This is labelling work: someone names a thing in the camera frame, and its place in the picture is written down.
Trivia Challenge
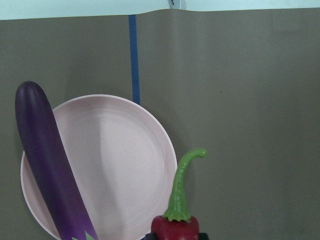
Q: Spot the red chili pepper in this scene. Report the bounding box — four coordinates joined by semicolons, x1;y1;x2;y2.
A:
150;148;207;240

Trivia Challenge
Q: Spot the purple eggplant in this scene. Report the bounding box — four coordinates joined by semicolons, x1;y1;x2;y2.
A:
15;81;98;240

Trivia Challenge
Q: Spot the pink plate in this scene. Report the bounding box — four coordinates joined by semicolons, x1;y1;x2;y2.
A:
20;94;179;240

